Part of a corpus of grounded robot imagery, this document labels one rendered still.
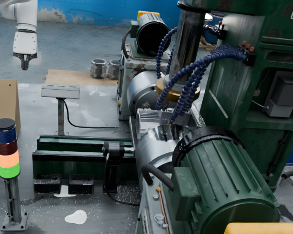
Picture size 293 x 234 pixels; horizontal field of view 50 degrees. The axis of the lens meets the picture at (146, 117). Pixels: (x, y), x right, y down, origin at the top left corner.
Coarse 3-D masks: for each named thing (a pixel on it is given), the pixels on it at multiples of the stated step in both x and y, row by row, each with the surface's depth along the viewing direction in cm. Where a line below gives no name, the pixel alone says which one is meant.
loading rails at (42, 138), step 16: (48, 144) 135; (64, 144) 136; (80, 144) 137; (96, 144) 138; (128, 144) 141; (48, 160) 127; (64, 160) 128; (80, 160) 129; (96, 160) 130; (128, 160) 132; (64, 176) 133; (96, 176) 135; (128, 176) 137
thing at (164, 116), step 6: (168, 102) 133; (168, 108) 134; (174, 108) 130; (162, 114) 125; (168, 114) 125; (186, 114) 126; (162, 120) 126; (168, 120) 126; (180, 120) 127; (186, 120) 128
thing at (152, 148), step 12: (156, 132) 110; (168, 132) 108; (180, 132) 109; (144, 144) 110; (156, 144) 105; (168, 144) 103; (144, 156) 105; (156, 156) 100; (168, 156) 100; (168, 168) 99
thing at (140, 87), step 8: (144, 72) 155; (152, 72) 153; (160, 72) 156; (136, 80) 152; (144, 80) 147; (152, 80) 145; (128, 88) 156; (136, 88) 146; (144, 88) 142; (152, 88) 141; (128, 96) 152; (136, 96) 143; (144, 96) 143; (152, 96) 144; (128, 104) 149; (136, 104) 145; (144, 104) 143; (152, 104) 146; (136, 112) 147
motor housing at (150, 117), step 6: (138, 114) 136; (144, 114) 129; (150, 114) 129; (156, 114) 129; (138, 120) 140; (144, 120) 127; (150, 120) 127; (156, 120) 128; (138, 126) 141; (150, 126) 127; (156, 126) 127; (138, 132) 141; (144, 132) 126; (138, 138) 140
